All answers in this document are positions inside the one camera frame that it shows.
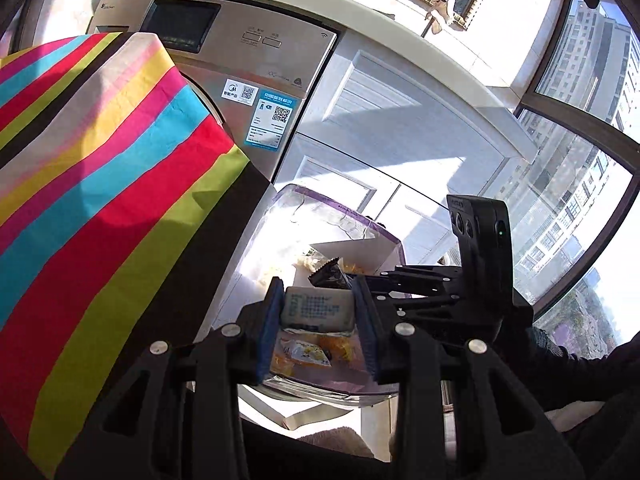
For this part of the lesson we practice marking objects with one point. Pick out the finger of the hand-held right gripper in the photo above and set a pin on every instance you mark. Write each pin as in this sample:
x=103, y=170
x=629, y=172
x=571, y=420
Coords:
x=430, y=302
x=430, y=275

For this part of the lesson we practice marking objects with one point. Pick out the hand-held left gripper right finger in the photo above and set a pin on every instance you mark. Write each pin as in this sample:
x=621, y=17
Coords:
x=367, y=330

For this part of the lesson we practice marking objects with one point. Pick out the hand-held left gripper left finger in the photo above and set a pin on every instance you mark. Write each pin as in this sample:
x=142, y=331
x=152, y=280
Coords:
x=267, y=325

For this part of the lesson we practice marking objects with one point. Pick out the yellow snack packet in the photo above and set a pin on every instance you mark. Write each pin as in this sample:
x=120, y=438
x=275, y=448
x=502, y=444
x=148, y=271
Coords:
x=339, y=347

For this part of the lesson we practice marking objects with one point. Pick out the small white lemon-print packet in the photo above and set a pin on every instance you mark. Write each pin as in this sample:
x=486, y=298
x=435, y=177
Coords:
x=305, y=353

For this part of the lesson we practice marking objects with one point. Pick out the white pastry snack packet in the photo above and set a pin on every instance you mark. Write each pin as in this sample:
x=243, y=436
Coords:
x=317, y=310

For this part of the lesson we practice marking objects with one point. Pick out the dark snack packet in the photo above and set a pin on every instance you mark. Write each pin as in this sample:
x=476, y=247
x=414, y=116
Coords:
x=330, y=276

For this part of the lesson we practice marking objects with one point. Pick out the clear purple-rimmed plastic box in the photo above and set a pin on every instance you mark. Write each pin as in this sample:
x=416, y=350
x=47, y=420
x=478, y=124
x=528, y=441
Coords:
x=320, y=210

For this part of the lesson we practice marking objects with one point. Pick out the person's right forearm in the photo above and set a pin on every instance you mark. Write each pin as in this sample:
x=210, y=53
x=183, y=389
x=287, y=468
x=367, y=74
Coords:
x=560, y=365

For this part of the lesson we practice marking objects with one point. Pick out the beige towel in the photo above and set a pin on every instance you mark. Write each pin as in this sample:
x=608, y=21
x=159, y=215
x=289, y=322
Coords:
x=332, y=440

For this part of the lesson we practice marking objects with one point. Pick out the white cabinet doors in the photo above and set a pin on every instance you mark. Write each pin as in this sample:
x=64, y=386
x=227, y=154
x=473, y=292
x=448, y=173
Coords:
x=400, y=125

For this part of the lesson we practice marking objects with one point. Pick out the white cloth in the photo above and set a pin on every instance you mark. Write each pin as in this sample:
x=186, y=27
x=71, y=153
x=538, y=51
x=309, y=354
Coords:
x=575, y=416

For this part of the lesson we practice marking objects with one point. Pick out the striped colourful tablecloth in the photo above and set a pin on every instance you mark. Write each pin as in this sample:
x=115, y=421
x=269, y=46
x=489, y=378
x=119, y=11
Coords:
x=100, y=160

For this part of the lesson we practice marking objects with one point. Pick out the silver washing machine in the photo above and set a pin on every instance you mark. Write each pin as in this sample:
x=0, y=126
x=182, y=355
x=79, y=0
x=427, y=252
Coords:
x=280, y=60

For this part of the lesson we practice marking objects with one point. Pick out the dark window frame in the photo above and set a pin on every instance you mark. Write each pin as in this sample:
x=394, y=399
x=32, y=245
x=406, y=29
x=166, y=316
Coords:
x=590, y=125

